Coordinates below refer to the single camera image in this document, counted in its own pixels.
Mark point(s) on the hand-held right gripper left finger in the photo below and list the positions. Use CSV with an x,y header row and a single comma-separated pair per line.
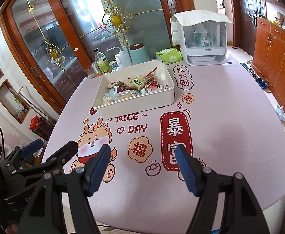
x,y
99,170

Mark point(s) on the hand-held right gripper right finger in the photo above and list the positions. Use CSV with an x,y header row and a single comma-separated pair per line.
x,y
188,173

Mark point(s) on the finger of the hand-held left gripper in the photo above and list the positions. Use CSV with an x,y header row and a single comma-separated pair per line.
x,y
62,151
31,148

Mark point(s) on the white plastic storage bin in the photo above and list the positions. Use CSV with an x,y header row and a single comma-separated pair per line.
x,y
132,103

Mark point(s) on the light blue snack packet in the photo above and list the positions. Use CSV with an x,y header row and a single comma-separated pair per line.
x,y
111,91

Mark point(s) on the clear bag of puffs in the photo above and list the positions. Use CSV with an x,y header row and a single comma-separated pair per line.
x,y
124,96

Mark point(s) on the small dark red packet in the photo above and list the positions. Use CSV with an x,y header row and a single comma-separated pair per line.
x,y
121,88

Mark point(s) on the red white snack packet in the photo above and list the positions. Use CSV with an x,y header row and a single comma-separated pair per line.
x,y
158,85

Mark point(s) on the green white snack packet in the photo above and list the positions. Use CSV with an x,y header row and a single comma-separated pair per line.
x,y
137,82

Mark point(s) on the dark jar red lid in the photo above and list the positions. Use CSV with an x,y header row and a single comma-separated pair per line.
x,y
41,129

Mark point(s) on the pink printed tablecloth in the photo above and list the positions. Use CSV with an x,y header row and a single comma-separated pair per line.
x,y
218,117

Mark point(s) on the glass cup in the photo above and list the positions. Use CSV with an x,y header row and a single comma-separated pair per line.
x,y
92,74

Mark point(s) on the metal can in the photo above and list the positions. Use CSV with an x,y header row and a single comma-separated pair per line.
x,y
96,69

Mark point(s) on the wooden framed glass sliding door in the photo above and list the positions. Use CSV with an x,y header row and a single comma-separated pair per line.
x,y
145,17
35,53

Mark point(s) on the glass bottle green label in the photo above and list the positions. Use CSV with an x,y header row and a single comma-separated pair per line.
x,y
103,64

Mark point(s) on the small glass jar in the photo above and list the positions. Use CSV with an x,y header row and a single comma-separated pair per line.
x,y
112,67

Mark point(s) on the white pill bottle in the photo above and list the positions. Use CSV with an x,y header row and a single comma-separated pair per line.
x,y
118,62

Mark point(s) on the white shoe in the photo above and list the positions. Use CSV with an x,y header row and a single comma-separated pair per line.
x,y
281,113

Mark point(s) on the white squeeze bottle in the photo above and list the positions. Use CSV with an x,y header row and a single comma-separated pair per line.
x,y
125,58

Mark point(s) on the blue slipper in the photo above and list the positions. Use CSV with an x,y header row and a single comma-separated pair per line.
x,y
262,83

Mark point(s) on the white sterilizer cabinet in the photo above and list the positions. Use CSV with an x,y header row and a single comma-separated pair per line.
x,y
205,56

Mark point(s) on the green tissue pack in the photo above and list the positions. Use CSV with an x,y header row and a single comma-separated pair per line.
x,y
169,56

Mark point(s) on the mint green canister brown lid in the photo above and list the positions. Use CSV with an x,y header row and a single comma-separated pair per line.
x,y
140,53

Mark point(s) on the dark wooden entry door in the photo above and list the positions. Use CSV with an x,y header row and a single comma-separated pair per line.
x,y
242,24

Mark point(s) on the wooden wall cabinet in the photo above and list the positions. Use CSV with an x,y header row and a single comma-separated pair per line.
x,y
279,53

